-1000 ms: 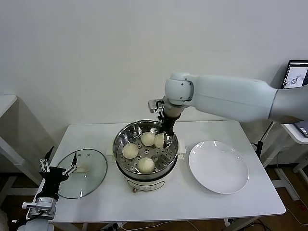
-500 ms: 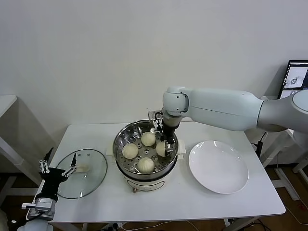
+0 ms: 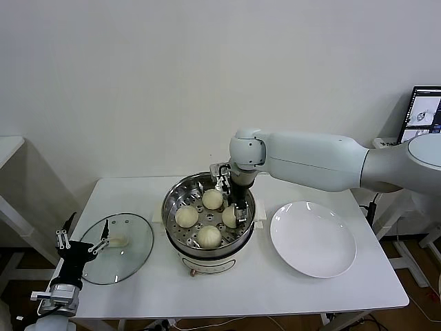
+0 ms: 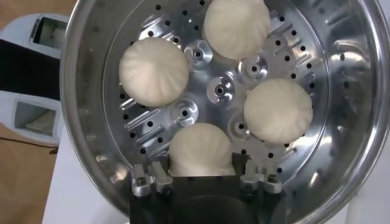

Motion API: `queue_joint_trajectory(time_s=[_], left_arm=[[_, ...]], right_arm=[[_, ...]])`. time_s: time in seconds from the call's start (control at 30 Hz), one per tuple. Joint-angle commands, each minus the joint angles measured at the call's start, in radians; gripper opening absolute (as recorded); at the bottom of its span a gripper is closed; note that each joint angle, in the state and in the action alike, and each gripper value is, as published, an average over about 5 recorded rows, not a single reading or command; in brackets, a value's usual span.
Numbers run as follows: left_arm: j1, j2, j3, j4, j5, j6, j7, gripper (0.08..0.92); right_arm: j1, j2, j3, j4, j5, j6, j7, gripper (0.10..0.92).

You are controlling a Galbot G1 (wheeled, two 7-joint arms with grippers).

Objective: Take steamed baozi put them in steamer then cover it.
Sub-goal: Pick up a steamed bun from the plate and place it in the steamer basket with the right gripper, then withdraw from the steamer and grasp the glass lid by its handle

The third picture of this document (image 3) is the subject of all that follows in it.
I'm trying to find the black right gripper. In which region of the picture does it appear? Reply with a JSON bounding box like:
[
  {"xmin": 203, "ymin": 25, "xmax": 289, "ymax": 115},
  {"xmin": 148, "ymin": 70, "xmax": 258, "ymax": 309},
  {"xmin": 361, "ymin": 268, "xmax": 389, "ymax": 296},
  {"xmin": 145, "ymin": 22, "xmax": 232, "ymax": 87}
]
[{"xmin": 214, "ymin": 174, "xmax": 250, "ymax": 223}]

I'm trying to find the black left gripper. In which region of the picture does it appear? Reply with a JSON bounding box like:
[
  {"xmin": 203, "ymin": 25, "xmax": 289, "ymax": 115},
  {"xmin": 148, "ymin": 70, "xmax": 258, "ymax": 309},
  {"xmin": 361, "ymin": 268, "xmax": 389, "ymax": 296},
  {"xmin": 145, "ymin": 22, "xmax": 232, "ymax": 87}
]
[{"xmin": 50, "ymin": 212, "xmax": 110, "ymax": 285}]

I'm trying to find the white steamed baozi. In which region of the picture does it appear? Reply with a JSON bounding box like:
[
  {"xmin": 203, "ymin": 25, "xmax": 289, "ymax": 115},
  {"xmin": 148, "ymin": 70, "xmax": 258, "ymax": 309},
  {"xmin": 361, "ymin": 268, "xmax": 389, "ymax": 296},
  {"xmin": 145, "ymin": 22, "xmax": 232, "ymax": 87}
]
[
  {"xmin": 221, "ymin": 205, "xmax": 239, "ymax": 229},
  {"xmin": 175, "ymin": 205, "xmax": 200, "ymax": 228},
  {"xmin": 201, "ymin": 188, "xmax": 224, "ymax": 210},
  {"xmin": 197, "ymin": 225, "xmax": 222, "ymax": 250}
]

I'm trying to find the round glass pot lid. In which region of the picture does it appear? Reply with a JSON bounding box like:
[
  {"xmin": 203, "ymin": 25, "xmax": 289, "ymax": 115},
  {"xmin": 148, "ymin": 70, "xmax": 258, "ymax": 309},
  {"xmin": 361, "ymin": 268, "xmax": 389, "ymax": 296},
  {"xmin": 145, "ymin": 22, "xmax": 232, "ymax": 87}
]
[{"xmin": 79, "ymin": 212, "xmax": 154, "ymax": 285}]

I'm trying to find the stainless steel steamer basket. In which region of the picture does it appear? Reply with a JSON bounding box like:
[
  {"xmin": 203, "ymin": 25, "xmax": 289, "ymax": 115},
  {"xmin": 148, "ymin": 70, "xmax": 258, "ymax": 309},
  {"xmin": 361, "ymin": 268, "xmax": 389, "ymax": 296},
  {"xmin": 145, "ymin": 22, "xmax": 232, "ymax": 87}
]
[{"xmin": 151, "ymin": 172, "xmax": 267, "ymax": 258}]

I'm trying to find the white round plate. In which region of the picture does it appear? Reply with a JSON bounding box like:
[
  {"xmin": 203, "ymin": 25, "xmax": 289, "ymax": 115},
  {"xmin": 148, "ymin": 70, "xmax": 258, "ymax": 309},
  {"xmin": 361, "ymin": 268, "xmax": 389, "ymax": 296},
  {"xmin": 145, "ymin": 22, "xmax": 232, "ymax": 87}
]
[{"xmin": 269, "ymin": 201, "xmax": 358, "ymax": 279}]

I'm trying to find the white power strip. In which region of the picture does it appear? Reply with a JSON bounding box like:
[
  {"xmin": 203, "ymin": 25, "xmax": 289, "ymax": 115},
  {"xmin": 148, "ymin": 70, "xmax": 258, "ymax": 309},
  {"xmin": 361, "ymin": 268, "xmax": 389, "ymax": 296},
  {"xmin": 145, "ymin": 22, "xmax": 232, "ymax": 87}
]
[{"xmin": 151, "ymin": 319, "xmax": 177, "ymax": 331}]

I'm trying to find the white laptop side table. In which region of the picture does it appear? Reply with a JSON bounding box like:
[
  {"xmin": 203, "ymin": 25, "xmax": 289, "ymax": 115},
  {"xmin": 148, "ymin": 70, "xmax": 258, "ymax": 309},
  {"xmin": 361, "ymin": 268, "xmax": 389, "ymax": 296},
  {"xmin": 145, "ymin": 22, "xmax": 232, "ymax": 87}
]
[{"xmin": 373, "ymin": 137, "xmax": 441, "ymax": 289}]

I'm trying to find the grey open laptop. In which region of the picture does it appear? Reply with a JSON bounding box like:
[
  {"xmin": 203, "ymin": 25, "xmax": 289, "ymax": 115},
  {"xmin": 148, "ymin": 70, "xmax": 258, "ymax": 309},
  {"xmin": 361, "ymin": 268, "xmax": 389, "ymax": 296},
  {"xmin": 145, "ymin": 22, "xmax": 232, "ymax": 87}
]
[{"xmin": 396, "ymin": 85, "xmax": 441, "ymax": 146}]

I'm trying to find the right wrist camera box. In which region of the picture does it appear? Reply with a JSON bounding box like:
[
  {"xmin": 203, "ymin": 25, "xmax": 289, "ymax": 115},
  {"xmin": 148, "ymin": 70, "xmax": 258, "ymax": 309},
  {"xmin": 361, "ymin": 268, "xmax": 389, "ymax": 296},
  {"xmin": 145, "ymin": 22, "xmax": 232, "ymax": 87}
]
[{"xmin": 209, "ymin": 163, "xmax": 231, "ymax": 177}]

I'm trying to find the black cable clamp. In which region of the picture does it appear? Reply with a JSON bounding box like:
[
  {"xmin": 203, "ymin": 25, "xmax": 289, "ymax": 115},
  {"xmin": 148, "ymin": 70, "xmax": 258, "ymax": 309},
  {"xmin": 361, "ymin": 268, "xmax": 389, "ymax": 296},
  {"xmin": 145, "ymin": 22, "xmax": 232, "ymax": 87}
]
[{"xmin": 365, "ymin": 201, "xmax": 377, "ymax": 227}]

